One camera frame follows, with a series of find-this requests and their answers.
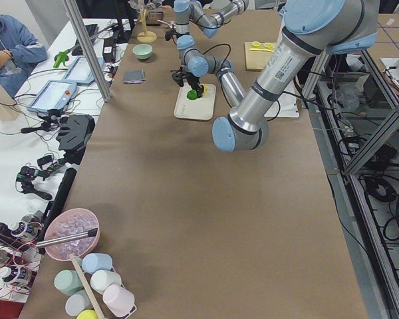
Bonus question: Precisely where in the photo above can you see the green cup on rack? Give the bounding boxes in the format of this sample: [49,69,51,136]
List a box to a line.
[54,270,84,296]

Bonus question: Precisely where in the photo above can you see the pink cup on rack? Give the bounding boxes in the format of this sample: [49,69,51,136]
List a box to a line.
[102,284,137,318]

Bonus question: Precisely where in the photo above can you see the metal tongs in bowl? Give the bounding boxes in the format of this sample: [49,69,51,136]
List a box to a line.
[35,228,99,249]

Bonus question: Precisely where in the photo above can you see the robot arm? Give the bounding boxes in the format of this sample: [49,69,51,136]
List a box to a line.
[174,1,380,152]
[173,0,249,39]

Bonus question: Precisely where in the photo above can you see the mint green bowl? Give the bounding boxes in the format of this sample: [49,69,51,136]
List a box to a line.
[132,43,153,60]

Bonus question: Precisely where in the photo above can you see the white cup on rack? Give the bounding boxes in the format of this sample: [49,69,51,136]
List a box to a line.
[90,270,122,295]

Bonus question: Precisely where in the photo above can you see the yellow lemon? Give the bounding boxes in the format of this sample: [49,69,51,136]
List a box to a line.
[198,84,207,97]

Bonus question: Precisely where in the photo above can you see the aluminium frame post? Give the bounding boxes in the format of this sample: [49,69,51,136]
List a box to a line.
[62,0,111,102]

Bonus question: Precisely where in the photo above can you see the pink bowl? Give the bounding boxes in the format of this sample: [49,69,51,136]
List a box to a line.
[44,208,100,261]

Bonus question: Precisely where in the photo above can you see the wooden mug tree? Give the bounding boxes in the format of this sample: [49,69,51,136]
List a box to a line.
[129,1,157,43]

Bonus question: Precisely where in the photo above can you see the black device on desk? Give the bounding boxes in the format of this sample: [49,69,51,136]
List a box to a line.
[56,114,95,165]

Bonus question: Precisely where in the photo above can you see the yellow plastic knife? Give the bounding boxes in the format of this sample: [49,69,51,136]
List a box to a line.
[249,48,274,53]

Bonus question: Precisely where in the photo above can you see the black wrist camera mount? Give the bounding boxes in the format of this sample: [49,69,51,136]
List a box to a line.
[170,67,187,87]
[164,30,176,41]

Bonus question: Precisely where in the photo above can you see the person in blue hoodie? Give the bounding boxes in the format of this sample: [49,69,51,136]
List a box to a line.
[0,15,47,97]

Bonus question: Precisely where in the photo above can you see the white rabbit print tray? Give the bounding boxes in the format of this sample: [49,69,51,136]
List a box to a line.
[174,82,216,121]

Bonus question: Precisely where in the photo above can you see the white dish rack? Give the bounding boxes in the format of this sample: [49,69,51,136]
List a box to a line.
[70,253,137,318]

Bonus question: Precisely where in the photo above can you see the metal scoop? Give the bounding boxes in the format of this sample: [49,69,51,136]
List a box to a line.
[158,20,176,29]

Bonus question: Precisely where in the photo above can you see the grey folded cloth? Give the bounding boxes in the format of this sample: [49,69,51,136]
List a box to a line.
[123,69,145,84]

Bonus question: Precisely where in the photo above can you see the green spray nozzle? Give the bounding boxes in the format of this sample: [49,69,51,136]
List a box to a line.
[53,49,71,68]

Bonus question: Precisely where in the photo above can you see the upper teach pendant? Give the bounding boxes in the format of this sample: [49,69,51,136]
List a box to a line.
[27,80,77,114]

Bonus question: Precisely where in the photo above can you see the blue cup on rack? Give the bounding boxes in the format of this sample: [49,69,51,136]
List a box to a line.
[82,253,113,274]

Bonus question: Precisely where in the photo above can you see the yellow cup on rack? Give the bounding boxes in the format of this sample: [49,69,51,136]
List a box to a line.
[76,309,98,319]

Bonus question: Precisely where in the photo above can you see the grey cup on rack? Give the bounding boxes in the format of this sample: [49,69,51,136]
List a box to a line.
[65,290,93,317]

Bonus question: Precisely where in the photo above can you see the wooden cutting board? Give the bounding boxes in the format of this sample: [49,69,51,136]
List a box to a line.
[244,41,276,71]

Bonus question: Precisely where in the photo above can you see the green lime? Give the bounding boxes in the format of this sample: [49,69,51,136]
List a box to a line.
[186,90,198,100]

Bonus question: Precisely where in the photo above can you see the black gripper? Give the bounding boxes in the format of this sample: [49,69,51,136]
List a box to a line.
[175,23,190,37]
[185,72,205,98]

